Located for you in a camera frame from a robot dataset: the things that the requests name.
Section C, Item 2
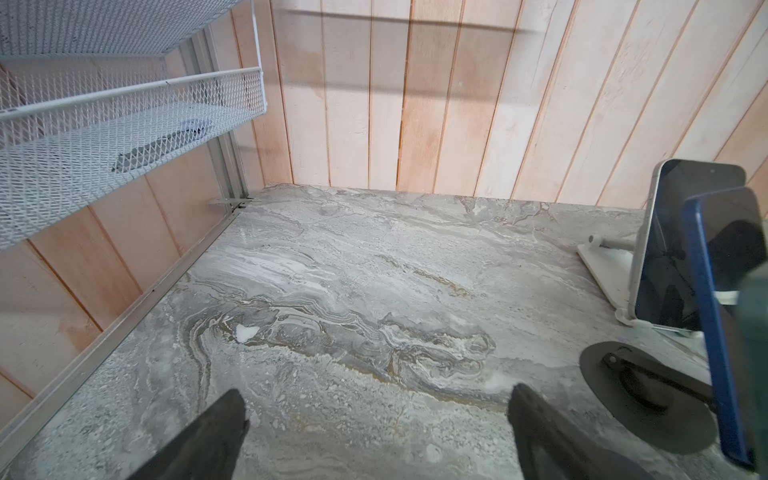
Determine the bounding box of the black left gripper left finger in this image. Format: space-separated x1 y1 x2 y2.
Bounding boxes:
130 389 250 479

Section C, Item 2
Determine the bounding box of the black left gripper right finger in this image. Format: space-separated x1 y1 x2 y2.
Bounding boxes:
507 383 652 479

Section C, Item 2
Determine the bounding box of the dark round phone stand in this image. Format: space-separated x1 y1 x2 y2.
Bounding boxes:
579 341 718 455

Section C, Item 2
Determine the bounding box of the white-edged phone on stand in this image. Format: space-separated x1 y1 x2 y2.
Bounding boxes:
628 159 746 332

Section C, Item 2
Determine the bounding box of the white folding phone stand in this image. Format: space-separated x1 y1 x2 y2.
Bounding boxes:
577 233 703 339

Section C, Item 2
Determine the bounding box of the green-edged phone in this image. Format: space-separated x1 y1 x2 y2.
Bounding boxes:
736 263 767 479

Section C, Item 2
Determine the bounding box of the blue-edged phone on stand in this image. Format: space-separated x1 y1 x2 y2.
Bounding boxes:
681 187 767 471

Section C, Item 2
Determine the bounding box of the white wire mesh shelf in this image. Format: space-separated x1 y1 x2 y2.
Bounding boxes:
1 1 267 248

